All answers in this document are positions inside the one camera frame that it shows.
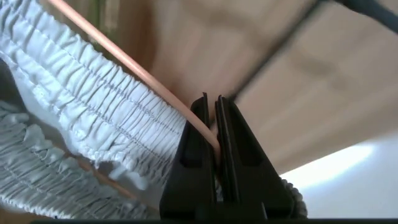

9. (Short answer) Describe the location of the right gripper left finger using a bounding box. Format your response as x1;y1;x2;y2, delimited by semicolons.
159;92;218;219

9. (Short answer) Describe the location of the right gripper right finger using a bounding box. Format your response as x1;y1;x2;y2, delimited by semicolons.
215;95;295;219

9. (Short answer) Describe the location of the pale grey garment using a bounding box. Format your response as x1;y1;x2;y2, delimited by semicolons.
0;0;308;220

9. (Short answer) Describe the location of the pink clothes hanger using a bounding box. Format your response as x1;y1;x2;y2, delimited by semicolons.
46;0;222;200

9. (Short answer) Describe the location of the beige curtain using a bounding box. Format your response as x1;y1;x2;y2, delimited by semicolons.
37;0;398;175

